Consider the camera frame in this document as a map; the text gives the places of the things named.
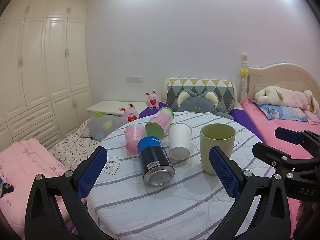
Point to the cream wardrobe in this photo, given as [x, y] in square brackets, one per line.
[45, 89]

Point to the blue black towel can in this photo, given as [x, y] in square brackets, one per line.
[155, 164]

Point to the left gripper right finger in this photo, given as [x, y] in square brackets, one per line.
[271, 219]

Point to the white bedside table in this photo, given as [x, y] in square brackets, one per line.
[113, 107]

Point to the pink bunny toy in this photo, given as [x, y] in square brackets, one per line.
[153, 100]
[129, 114]

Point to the grey cat plush pillow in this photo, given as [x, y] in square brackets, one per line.
[209, 101]

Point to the white wall socket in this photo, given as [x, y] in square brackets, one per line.
[134, 79]

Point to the striped white quilt cover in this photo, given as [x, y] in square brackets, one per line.
[190, 206]

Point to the pink bunny toy front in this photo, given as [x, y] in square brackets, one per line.
[129, 114]

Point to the grey sun pattern pillow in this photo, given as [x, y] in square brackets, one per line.
[101, 125]

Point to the cream wooden headboard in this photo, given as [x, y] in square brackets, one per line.
[285, 75]

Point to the heart pattern sheet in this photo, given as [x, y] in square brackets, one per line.
[74, 148]

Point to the green cup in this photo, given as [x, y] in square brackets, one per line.
[220, 137]

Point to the white paper cup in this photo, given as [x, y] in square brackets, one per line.
[179, 141]

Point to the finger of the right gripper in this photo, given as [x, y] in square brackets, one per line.
[279, 159]
[305, 137]

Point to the pink bunny toy back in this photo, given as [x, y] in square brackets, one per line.
[153, 100]

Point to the blue cartoon pillow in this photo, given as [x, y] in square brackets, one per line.
[274, 112]

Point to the pink green canister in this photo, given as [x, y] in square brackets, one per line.
[159, 124]

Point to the pink folded quilt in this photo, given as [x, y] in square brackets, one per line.
[20, 164]

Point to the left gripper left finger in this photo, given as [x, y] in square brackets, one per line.
[43, 219]

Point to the triangle pattern cushion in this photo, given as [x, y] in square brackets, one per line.
[225, 91]

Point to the purple blanket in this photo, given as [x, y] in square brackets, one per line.
[245, 119]

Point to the white pink plush toy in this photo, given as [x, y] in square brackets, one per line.
[275, 95]

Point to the pink bed blanket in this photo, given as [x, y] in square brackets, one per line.
[266, 129]

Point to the pink plastic cup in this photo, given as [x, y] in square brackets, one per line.
[133, 135]

